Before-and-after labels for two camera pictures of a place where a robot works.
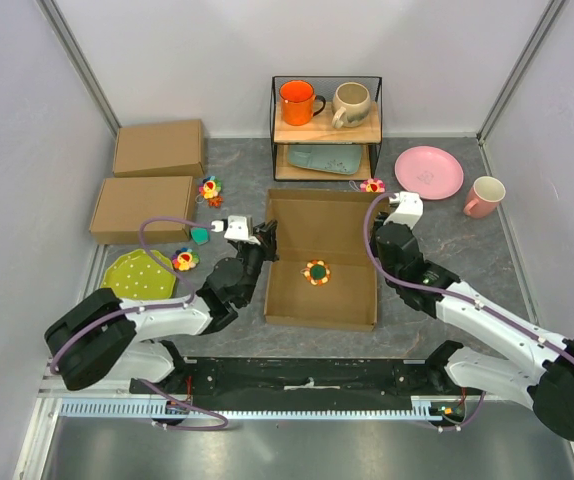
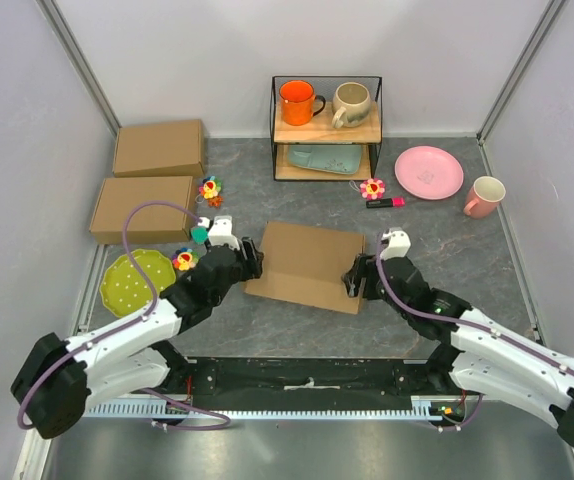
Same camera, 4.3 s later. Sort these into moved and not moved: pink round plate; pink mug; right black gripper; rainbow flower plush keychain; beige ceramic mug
Moved: right black gripper
Not moved: pink mug; beige ceramic mug; pink round plate; rainbow flower plush keychain
